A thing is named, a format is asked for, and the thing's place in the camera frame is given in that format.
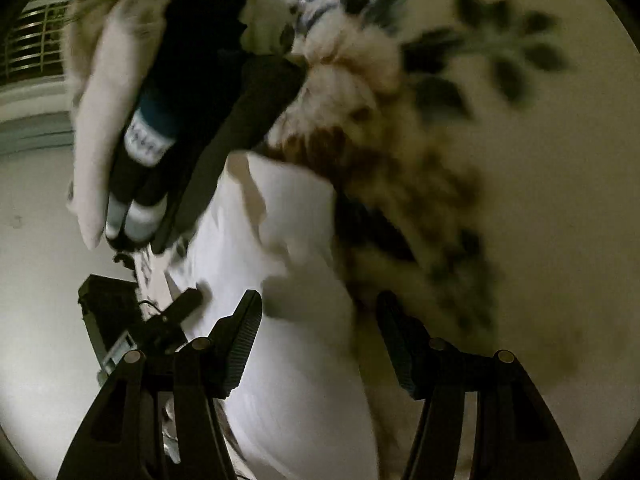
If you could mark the cream cloth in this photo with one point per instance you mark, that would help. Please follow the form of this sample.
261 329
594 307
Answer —
107 100

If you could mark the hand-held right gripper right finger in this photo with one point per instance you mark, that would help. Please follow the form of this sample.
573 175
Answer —
400 355

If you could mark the black cloth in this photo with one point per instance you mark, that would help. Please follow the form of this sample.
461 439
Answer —
205 15

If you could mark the brown spotted fluffy cloth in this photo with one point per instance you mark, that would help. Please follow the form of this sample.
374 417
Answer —
380 160

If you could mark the floral leaf bed sheet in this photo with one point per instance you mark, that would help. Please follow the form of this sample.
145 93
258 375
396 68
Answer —
540 170

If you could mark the white garment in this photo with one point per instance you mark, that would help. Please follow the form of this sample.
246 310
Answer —
295 360

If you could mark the dark grey garment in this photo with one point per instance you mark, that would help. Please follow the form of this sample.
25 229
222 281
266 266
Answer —
225 125

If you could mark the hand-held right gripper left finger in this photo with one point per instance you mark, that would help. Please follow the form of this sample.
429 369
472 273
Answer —
244 345

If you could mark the black teal striped sock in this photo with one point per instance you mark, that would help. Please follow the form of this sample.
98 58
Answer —
150 170
122 180

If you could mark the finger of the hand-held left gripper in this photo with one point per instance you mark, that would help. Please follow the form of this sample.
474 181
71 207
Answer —
182 305

